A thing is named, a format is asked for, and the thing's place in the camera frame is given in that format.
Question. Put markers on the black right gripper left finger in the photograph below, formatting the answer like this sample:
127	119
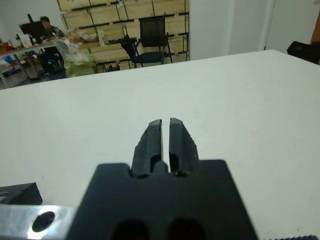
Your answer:
146	150

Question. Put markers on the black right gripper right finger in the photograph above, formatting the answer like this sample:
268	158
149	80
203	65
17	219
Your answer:
181	147

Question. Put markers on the black box lid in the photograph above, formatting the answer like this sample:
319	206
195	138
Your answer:
22	193

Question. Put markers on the small black bin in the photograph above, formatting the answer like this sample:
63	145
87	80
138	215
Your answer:
112	68

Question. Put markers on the black mesh office chair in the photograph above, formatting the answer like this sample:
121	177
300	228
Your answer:
152	50

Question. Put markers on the black folding chair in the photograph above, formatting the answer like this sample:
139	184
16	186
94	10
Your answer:
128	48

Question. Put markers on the yellow-green sack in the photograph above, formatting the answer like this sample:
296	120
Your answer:
77	68

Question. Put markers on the stacked wooden crates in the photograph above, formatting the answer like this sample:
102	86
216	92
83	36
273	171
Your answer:
125	32

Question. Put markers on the clear plastic bag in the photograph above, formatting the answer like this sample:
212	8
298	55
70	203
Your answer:
72	50

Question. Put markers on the black computer tower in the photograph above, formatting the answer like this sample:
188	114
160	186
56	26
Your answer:
51	62

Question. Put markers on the black padded chair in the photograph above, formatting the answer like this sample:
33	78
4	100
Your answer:
305	51

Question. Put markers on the seated person in dark jacket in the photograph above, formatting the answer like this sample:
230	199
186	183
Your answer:
48	26

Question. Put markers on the white office desk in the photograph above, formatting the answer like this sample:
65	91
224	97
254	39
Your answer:
22	50

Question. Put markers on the white and red carton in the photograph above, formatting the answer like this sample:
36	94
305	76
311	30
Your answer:
25	41

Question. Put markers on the black computer monitor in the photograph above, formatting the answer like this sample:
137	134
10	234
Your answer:
32	30

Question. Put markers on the white door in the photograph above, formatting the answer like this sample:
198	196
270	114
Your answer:
292	25

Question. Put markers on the brown wooden board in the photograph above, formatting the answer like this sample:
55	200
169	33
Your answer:
315	30

